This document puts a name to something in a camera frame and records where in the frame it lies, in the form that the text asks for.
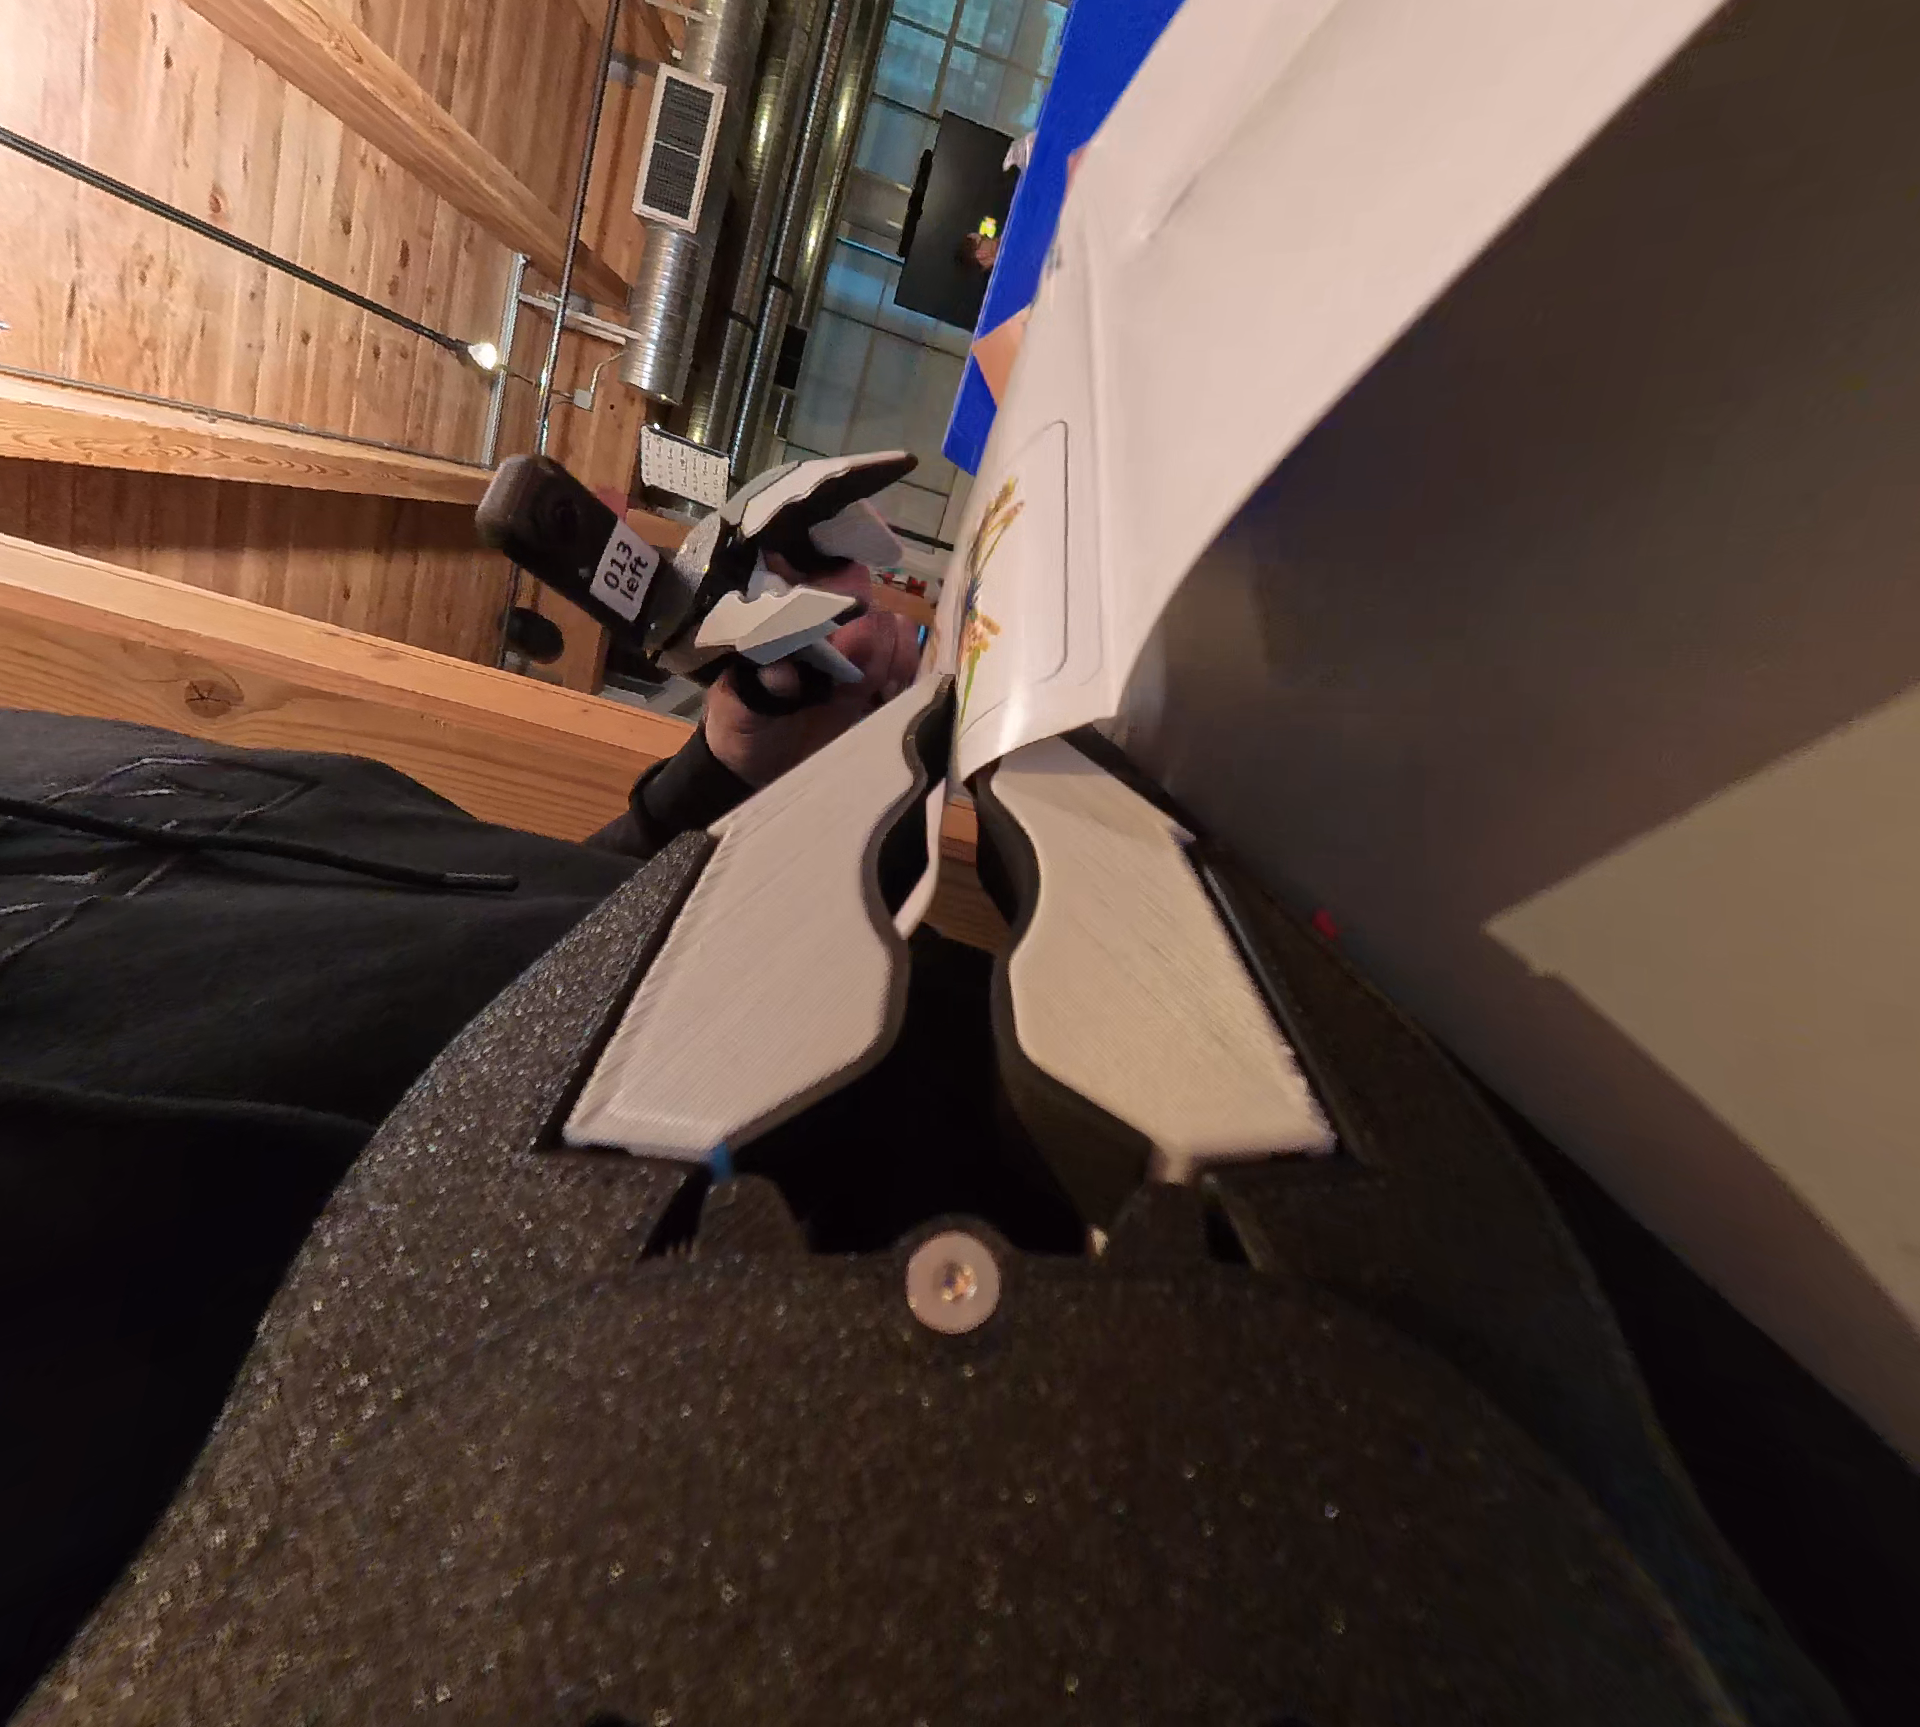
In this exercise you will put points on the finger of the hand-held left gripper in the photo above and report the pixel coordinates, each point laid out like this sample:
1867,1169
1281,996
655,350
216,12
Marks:
765,618
818,482

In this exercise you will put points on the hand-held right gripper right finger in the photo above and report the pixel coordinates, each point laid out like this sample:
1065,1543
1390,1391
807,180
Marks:
1155,992

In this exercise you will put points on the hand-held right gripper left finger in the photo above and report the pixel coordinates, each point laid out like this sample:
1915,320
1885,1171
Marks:
750,992

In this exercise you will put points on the blue plastic bin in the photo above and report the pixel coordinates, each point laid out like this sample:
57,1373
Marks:
1155,32

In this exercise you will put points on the toy instruction booklet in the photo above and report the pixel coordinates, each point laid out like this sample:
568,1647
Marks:
1351,256

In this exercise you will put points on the person's left forearm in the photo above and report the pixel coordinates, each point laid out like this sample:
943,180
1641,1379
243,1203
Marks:
661,804

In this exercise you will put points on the person's left hand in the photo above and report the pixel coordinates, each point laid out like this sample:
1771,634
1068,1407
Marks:
811,738

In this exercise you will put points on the black chair armrest pad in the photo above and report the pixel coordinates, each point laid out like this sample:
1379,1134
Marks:
1651,1307

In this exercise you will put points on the white wall chart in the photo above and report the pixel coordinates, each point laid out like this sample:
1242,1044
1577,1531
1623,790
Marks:
683,466

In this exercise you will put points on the black wall screen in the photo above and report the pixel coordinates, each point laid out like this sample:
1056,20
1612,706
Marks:
945,226

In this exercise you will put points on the white wall vent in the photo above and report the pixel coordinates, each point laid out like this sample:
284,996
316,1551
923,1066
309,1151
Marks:
679,144

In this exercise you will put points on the metal air duct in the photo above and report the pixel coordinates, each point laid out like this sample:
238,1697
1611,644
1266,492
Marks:
720,106

